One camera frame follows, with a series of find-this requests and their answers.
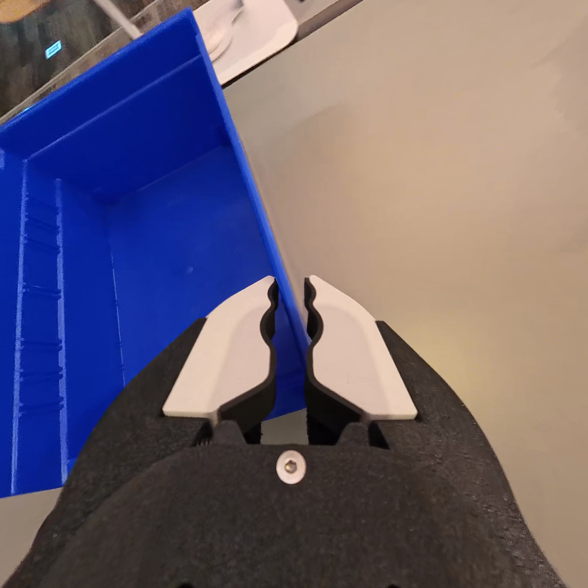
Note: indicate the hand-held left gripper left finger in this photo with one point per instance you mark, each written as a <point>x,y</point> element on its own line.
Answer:
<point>220,363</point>

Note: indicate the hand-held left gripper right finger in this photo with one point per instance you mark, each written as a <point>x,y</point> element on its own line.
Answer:
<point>358,367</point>

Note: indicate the blue plastic bin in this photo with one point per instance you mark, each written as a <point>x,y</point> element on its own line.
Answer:
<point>160,252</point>

